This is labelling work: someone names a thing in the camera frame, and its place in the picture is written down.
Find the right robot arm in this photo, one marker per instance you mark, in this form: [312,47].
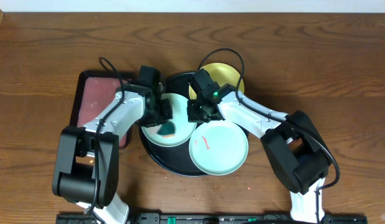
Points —
[297,153]

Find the yellow plate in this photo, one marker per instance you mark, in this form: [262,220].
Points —
[222,74]

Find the light blue plate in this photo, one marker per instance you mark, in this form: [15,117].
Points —
[183,129]
[218,147]

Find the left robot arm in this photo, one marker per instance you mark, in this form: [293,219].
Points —
[87,164]

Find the round black tray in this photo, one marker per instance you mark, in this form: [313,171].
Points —
[175,159]

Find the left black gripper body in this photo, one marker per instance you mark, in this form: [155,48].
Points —
[163,111]

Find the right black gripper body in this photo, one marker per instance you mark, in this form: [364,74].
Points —
[197,112]

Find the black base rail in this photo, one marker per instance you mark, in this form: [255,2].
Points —
[155,218]

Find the rectangular red black tray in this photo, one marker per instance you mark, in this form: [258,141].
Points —
[95,91]

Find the light blue plate front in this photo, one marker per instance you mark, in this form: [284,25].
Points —
[218,147]

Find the green yellow sponge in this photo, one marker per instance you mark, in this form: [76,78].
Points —
[167,130]

